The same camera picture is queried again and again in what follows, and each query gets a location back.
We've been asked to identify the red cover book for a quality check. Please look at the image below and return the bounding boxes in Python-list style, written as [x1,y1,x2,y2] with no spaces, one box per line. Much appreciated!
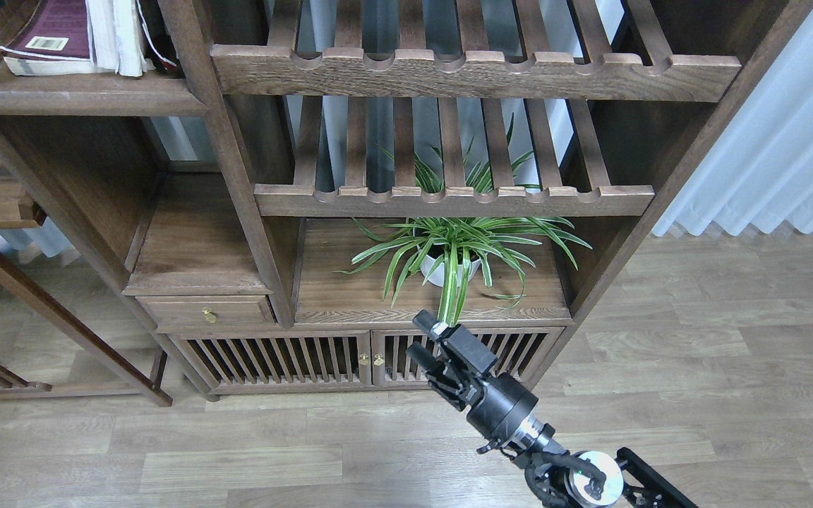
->
[113,1,180,78]

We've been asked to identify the green spider plant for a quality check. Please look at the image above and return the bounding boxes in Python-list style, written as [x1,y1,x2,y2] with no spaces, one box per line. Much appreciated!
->
[337,113,593,332]

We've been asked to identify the white lavender book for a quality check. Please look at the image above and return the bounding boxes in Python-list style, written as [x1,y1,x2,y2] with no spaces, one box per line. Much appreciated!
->
[86,0,120,72]

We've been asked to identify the dark wooden bookshelf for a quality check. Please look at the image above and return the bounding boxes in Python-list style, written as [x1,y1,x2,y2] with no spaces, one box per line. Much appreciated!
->
[0,1,813,399]

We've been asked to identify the white pleated curtain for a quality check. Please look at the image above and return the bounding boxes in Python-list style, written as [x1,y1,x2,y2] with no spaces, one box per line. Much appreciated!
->
[652,9,813,236]

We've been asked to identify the white plant pot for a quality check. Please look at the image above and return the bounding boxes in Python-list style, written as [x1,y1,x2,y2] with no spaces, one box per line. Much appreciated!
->
[420,245,481,287]

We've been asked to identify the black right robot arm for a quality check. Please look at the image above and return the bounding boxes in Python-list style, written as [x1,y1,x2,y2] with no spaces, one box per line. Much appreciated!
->
[406,310,693,507]

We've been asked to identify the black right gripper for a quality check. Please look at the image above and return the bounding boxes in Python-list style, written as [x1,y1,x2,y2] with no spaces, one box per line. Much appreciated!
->
[406,310,540,446]

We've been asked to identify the maroon book white characters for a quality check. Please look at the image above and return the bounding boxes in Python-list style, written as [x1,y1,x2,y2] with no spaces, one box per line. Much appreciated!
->
[0,1,99,76]

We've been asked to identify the wooden side rack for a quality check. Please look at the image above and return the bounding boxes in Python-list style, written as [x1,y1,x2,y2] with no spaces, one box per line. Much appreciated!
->
[0,160,171,407]

